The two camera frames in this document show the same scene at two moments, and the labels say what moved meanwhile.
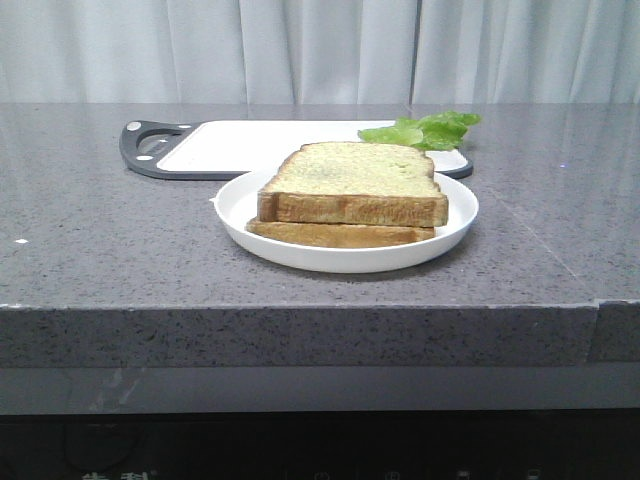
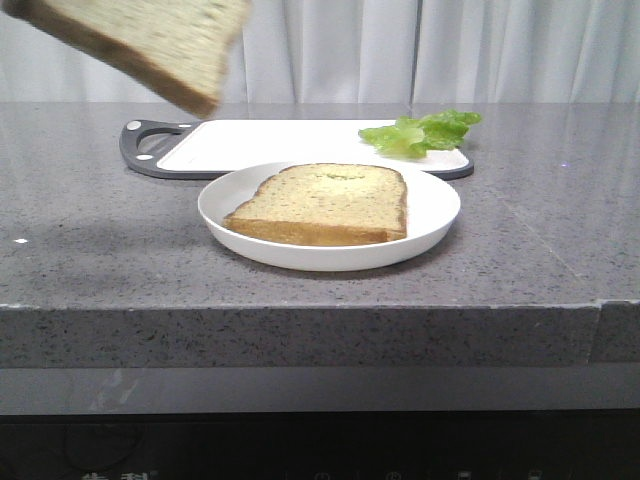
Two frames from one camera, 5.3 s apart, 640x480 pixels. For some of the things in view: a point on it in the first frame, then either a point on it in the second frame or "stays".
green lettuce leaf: x=435 y=131 stays
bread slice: x=361 y=184 → x=181 y=46
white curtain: x=414 y=52 stays
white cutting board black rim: x=237 y=148 stays
